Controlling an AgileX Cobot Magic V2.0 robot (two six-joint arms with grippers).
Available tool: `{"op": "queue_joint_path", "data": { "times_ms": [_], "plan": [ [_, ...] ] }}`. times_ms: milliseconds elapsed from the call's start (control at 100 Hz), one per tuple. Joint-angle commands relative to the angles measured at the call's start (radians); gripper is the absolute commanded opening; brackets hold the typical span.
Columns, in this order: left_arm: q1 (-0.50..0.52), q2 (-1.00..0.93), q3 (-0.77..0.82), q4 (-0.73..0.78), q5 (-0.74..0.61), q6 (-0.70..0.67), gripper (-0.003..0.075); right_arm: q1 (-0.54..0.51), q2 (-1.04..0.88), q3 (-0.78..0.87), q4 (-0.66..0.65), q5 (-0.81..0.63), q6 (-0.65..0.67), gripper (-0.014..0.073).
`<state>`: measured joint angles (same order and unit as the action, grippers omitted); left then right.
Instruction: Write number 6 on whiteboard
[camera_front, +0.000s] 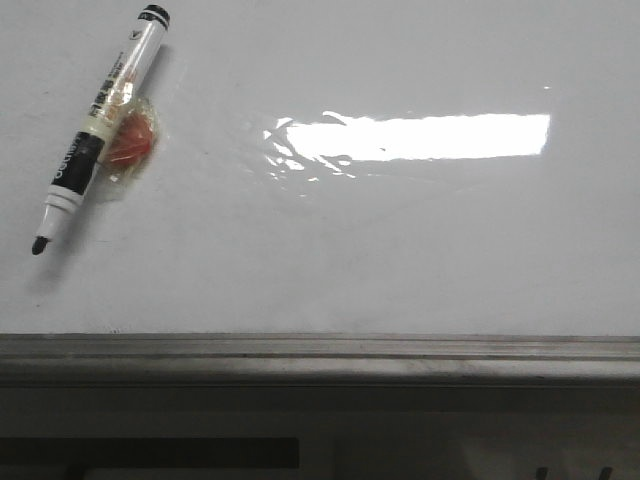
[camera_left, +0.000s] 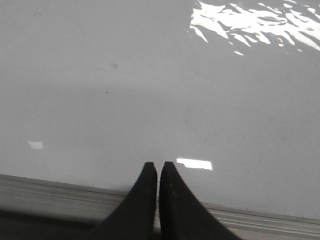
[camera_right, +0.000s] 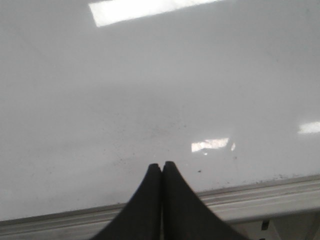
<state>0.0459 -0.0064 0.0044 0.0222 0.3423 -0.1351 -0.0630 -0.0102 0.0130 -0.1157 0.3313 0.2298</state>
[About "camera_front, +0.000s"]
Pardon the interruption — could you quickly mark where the white whiteboard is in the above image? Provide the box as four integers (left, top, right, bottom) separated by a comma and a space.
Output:
1, 1, 639, 336

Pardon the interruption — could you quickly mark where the black and white whiteboard marker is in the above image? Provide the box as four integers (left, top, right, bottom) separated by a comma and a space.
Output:
31, 4, 170, 255

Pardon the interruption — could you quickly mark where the grey aluminium whiteboard frame rail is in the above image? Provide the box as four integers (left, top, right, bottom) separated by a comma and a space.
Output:
1, 333, 639, 386

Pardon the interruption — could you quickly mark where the red magnet under clear tape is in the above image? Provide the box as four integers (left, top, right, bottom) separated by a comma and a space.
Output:
97, 97, 159, 202

